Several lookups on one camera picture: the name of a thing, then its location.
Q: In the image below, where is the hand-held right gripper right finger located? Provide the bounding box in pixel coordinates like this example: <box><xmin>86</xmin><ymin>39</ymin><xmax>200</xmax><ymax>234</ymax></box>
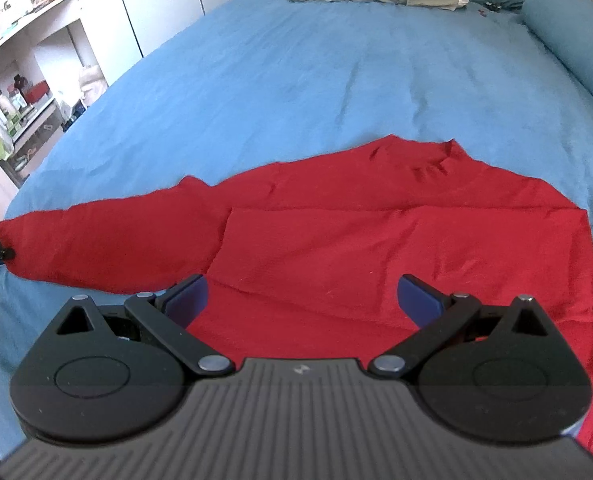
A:
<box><xmin>368</xmin><ymin>274</ymin><xmax>563</xmax><ymax>375</ymax></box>

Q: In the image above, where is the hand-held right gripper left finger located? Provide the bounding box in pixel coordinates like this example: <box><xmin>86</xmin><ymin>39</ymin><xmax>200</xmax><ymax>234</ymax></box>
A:
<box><xmin>43</xmin><ymin>274</ymin><xmax>235</xmax><ymax>374</ymax></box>

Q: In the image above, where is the red sweater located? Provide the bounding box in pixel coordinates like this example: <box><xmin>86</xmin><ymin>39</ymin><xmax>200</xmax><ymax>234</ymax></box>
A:
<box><xmin>0</xmin><ymin>135</ymin><xmax>593</xmax><ymax>461</ymax></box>

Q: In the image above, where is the white bottle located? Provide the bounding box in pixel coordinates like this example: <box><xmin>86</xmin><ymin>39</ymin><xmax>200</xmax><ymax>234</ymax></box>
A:
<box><xmin>0</xmin><ymin>88</ymin><xmax>18</xmax><ymax>120</ymax></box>

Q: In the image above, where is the red box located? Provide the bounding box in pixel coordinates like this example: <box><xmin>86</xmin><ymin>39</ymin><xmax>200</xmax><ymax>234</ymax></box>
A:
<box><xmin>22</xmin><ymin>80</ymin><xmax>52</xmax><ymax>105</ymax></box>

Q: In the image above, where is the white shelf unit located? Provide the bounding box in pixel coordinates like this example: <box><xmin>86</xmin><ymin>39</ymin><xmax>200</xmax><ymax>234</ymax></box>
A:
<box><xmin>0</xmin><ymin>0</ymin><xmax>144</xmax><ymax>191</ymax></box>

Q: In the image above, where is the blue bed sheet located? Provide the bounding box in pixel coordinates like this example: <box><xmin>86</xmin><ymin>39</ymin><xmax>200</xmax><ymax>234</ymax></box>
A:
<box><xmin>0</xmin><ymin>0</ymin><xmax>593</xmax><ymax>466</ymax></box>

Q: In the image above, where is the teal bolster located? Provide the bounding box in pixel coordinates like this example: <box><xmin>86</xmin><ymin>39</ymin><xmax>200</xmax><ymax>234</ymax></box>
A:
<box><xmin>520</xmin><ymin>0</ymin><xmax>593</xmax><ymax>126</ymax></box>

